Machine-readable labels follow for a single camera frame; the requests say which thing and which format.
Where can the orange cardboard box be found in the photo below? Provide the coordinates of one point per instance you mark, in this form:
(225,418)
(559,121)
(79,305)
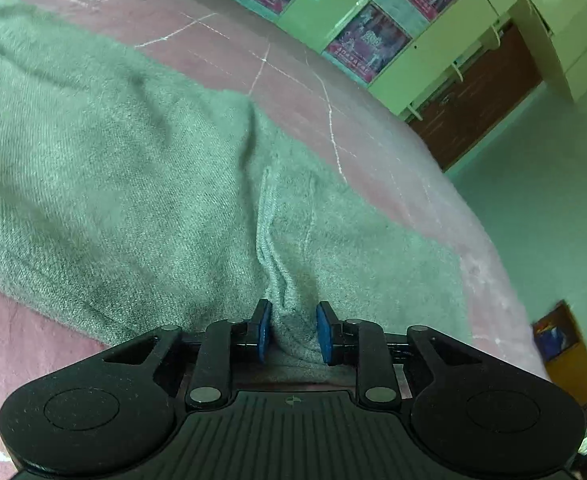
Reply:
(566,355)

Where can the grey-green towel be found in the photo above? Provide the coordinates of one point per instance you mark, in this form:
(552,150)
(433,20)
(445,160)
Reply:
(123,185)

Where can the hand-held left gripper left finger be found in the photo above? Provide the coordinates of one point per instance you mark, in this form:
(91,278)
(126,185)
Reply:
(262,332)

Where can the cream overhead cabinet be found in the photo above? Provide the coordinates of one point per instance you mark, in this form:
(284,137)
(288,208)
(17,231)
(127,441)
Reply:
(566,25)

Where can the brown wooden door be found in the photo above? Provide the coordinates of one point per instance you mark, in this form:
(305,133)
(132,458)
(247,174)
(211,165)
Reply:
(478,105)

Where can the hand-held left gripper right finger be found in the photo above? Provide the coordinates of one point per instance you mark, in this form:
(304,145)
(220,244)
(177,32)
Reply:
(326,335)

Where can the green wall cabinets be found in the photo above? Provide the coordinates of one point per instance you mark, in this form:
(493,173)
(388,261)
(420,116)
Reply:
(443,45)

